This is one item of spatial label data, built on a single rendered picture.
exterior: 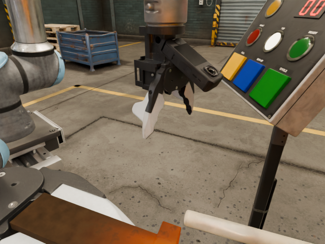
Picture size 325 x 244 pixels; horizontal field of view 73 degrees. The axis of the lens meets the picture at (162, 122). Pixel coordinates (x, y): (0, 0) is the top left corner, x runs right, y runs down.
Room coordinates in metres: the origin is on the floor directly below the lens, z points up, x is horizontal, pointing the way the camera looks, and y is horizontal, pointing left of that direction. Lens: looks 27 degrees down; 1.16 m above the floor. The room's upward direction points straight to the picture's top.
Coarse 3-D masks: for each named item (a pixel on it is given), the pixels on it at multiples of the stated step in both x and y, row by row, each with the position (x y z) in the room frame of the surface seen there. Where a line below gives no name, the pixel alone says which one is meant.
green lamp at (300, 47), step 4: (300, 40) 0.48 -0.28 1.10; (304, 40) 0.47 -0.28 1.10; (308, 40) 0.46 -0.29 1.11; (296, 44) 0.48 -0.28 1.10; (300, 44) 0.47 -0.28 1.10; (304, 44) 0.46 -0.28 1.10; (308, 44) 0.45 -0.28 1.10; (292, 48) 0.48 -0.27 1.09; (296, 48) 0.47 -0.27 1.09; (300, 48) 0.46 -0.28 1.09; (304, 48) 0.45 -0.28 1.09; (292, 52) 0.47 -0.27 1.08; (296, 52) 0.46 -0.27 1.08; (300, 52) 0.45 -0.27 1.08; (292, 56) 0.46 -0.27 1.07; (296, 56) 0.45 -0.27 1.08
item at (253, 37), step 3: (255, 30) 0.67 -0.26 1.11; (258, 30) 0.66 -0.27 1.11; (252, 33) 0.67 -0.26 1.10; (255, 33) 0.66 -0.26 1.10; (258, 33) 0.65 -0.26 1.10; (249, 36) 0.68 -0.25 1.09; (252, 36) 0.66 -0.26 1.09; (255, 36) 0.65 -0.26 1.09; (249, 39) 0.67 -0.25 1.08; (252, 39) 0.65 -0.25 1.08; (255, 39) 0.64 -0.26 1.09; (249, 42) 0.66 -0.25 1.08
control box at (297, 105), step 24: (288, 0) 0.63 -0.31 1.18; (264, 24) 0.66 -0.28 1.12; (288, 24) 0.56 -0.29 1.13; (312, 24) 0.48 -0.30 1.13; (240, 48) 0.69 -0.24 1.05; (264, 48) 0.57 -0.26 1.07; (288, 48) 0.50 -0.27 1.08; (312, 48) 0.44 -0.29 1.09; (264, 72) 0.51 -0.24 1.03; (288, 72) 0.44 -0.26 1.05; (312, 72) 0.39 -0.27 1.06; (240, 96) 0.53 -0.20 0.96; (288, 96) 0.40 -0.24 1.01; (312, 96) 0.40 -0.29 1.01; (288, 120) 0.39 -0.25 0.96
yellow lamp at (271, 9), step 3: (276, 0) 0.68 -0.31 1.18; (279, 0) 0.66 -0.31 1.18; (273, 3) 0.68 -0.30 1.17; (276, 3) 0.66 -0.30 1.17; (279, 3) 0.65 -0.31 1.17; (270, 6) 0.68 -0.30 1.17; (273, 6) 0.67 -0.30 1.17; (276, 6) 0.65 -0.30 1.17; (270, 9) 0.67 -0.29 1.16; (273, 9) 0.66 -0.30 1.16; (276, 9) 0.65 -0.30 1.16; (267, 12) 0.68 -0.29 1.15; (270, 12) 0.66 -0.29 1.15; (273, 12) 0.65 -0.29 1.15
